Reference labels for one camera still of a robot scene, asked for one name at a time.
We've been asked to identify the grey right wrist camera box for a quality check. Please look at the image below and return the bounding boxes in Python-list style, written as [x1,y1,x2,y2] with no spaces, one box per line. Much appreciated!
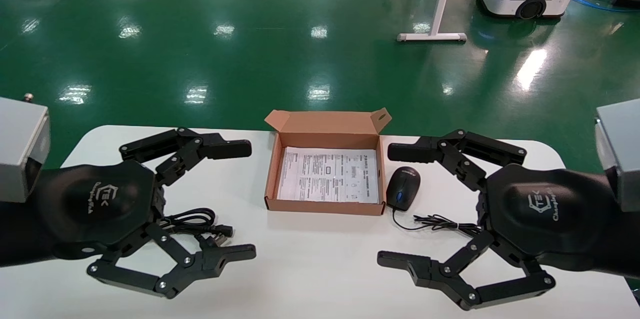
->
[594,99,640,213]

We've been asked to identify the white T-shaped stand leg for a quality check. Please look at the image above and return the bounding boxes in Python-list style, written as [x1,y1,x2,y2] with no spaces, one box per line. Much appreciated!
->
[396,0,468,43]

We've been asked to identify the white printed paper sheet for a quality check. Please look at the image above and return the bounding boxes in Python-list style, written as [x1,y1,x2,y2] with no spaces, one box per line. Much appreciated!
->
[276,146,379,204]

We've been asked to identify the brown cardboard box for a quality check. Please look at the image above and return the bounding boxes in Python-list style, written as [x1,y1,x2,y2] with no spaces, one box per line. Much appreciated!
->
[264,107,393,217]

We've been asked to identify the black power cable with plug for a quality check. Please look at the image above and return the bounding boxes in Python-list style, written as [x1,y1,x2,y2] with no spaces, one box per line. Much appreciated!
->
[157,208,234,249]

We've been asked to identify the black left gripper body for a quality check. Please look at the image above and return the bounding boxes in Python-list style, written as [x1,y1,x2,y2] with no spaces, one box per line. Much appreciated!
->
[37,160,167,260]

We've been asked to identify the black wired computer mouse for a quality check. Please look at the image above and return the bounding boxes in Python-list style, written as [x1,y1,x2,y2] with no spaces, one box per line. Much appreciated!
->
[386,166,484,238]

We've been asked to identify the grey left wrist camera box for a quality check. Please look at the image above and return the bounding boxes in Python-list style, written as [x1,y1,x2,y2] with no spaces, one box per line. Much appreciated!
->
[0,93,51,204]

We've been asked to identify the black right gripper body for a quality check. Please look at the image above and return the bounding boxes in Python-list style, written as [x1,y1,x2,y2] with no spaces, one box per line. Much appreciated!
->
[477,163,617,273]

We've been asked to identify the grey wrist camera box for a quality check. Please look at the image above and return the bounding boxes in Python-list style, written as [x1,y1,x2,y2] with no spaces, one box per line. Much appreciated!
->
[0,93,51,204]
[594,99,640,213]

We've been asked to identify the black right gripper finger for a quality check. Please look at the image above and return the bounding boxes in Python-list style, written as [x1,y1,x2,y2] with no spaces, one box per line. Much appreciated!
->
[387,129,527,191]
[376,230,557,311]

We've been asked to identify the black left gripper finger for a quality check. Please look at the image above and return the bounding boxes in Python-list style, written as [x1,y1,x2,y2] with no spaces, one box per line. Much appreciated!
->
[119,127,253,187]
[86,221,257,300]

